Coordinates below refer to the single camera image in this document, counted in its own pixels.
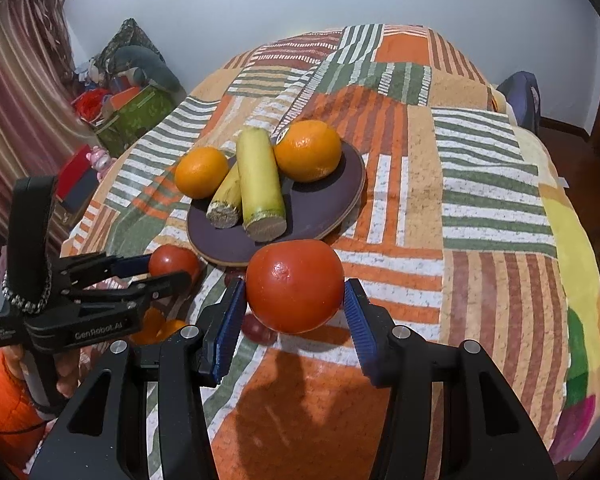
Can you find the small mandarin orange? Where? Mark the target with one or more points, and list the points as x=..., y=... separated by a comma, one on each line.
x=168, y=329
x=152, y=323

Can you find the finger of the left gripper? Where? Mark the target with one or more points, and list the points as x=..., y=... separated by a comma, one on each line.
x=152, y=288
x=99, y=266

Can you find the slim yellow corn cob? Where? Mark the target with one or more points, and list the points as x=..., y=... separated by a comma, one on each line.
x=225, y=208

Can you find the patchwork striped bedspread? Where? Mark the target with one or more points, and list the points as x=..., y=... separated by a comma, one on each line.
x=463, y=232

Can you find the blue backpack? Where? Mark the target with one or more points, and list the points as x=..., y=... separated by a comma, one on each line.
x=522, y=94

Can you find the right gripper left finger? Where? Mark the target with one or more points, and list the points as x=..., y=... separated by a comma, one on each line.
x=101, y=434

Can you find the large orange with sticker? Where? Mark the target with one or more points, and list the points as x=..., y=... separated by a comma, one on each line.
x=308, y=151

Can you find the striped red curtain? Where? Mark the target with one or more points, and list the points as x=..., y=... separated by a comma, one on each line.
x=39, y=128

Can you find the dark red grape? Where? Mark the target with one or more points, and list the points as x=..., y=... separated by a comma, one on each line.
x=231, y=274
x=255, y=331

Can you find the left hand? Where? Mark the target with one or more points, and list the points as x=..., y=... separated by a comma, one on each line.
x=67, y=368

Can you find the pink toy figure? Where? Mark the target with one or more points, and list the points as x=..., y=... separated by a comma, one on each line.
x=100, y=160

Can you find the dark purple round plate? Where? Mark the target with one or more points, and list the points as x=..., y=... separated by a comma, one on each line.
x=313, y=210

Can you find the green cardboard box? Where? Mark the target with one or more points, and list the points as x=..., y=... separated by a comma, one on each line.
x=134, y=119

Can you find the red box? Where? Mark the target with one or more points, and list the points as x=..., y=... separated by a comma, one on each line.
x=76, y=182

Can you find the small red tomato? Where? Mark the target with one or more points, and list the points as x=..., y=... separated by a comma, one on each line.
x=170, y=258

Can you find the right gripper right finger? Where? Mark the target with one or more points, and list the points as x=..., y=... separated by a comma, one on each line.
x=487, y=433

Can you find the thick yellow corn cob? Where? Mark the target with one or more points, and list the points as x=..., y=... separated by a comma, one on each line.
x=263, y=207

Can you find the large red tomato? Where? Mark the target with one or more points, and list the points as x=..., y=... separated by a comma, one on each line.
x=294, y=287

